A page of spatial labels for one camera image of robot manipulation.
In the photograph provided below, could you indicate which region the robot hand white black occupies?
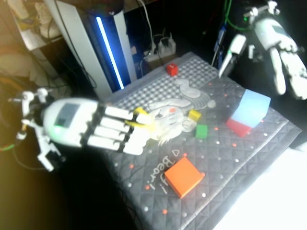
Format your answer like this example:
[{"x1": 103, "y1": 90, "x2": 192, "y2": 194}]
[
  {"x1": 218, "y1": 16, "x2": 307, "y2": 101},
  {"x1": 43, "y1": 97, "x2": 157, "y2": 156}
]

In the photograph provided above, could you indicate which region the large yellow foam block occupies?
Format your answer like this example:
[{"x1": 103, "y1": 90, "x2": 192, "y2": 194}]
[{"x1": 124, "y1": 107, "x2": 158, "y2": 137}]

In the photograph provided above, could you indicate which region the light blue box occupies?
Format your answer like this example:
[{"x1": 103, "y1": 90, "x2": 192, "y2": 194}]
[{"x1": 230, "y1": 89, "x2": 272, "y2": 129}]

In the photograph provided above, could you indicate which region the large red foam block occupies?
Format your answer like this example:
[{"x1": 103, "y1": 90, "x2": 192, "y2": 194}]
[{"x1": 226, "y1": 117, "x2": 252, "y2": 138}]

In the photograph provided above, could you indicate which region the small red cube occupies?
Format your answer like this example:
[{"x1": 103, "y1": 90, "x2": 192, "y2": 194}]
[{"x1": 166, "y1": 63, "x2": 179, "y2": 77}]

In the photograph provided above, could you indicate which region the small yellow cube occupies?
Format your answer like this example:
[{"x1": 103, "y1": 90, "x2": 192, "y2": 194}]
[{"x1": 188, "y1": 110, "x2": 202, "y2": 122}]

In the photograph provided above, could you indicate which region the large orange cube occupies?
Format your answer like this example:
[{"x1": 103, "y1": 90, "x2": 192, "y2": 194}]
[{"x1": 164, "y1": 157, "x2": 203, "y2": 199}]

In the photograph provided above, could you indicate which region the white computer tower blue light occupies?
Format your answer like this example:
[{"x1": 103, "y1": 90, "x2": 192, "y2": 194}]
[{"x1": 44, "y1": 0, "x2": 137, "y2": 101}]

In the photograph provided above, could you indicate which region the white shelf board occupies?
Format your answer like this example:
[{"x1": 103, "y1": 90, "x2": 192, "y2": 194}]
[{"x1": 14, "y1": 14, "x2": 64, "y2": 51}]

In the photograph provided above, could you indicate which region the white power strip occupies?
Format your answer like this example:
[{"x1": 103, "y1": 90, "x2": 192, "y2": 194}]
[{"x1": 143, "y1": 49, "x2": 177, "y2": 63}]

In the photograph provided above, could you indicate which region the white plug adapter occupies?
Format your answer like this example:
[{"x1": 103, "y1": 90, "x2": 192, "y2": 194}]
[{"x1": 157, "y1": 35, "x2": 177, "y2": 56}]

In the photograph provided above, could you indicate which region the small green cube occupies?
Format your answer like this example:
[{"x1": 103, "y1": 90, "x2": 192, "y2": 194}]
[{"x1": 195, "y1": 124, "x2": 209, "y2": 139}]

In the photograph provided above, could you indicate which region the grey quilt with bear print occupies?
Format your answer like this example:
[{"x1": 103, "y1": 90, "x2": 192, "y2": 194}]
[{"x1": 105, "y1": 51, "x2": 303, "y2": 230}]

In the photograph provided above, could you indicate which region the green cable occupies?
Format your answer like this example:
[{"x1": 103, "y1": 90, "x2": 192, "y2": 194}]
[{"x1": 224, "y1": 0, "x2": 250, "y2": 32}]

